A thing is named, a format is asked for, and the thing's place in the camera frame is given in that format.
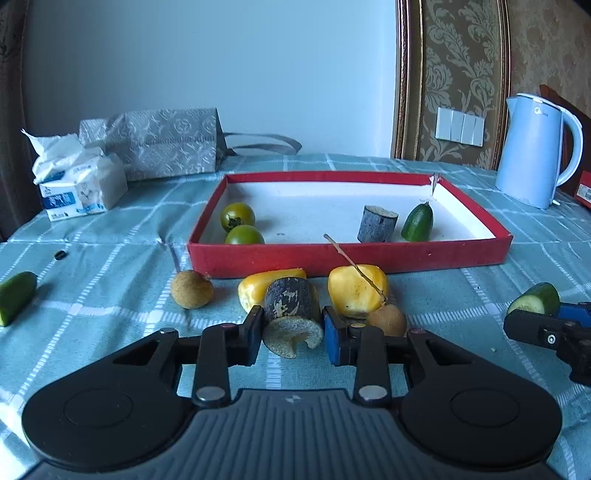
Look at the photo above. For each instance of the green cucumber piece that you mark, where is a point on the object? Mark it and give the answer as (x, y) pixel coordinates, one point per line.
(16, 297)
(535, 297)
(417, 222)

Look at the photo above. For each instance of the light blue electric kettle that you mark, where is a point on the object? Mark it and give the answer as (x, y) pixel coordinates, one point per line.
(531, 152)

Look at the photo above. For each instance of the small red box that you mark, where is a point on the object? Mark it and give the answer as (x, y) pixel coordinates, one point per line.
(585, 189)

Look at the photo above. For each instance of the white tissue pack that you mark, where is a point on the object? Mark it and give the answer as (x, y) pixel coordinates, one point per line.
(78, 184)

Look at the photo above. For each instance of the gold wall moulding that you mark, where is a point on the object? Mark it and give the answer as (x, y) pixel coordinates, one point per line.
(406, 69)

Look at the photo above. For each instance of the brown curtain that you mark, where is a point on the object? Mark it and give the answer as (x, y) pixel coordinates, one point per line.
(9, 138)

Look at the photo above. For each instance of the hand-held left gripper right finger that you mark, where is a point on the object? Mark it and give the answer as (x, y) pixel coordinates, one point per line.
(333, 336)

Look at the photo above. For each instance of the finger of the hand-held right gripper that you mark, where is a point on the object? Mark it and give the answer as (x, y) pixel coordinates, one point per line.
(538, 330)
(575, 313)

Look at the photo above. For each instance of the brown longan with twig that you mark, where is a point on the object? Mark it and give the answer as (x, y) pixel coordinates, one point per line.
(388, 321)

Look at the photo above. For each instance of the yellow bell pepper piece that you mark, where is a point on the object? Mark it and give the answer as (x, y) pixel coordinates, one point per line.
(355, 295)
(254, 286)

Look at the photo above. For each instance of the teal checked tablecloth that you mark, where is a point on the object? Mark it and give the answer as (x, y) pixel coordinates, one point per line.
(115, 258)

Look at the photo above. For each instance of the dark sugarcane piece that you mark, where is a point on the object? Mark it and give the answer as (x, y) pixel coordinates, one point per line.
(291, 300)
(377, 224)

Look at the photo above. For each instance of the white wall switch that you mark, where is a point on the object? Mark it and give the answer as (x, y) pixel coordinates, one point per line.
(459, 125)

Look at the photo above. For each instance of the green tomato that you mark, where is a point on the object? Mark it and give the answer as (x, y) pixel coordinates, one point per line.
(244, 236)
(238, 214)

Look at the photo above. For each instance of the red cardboard box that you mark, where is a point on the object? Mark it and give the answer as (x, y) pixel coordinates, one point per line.
(323, 263)

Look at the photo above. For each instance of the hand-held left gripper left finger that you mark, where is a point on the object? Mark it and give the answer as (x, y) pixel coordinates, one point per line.
(251, 336)

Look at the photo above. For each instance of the grey patterned bag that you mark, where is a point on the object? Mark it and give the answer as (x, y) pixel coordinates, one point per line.
(171, 143)

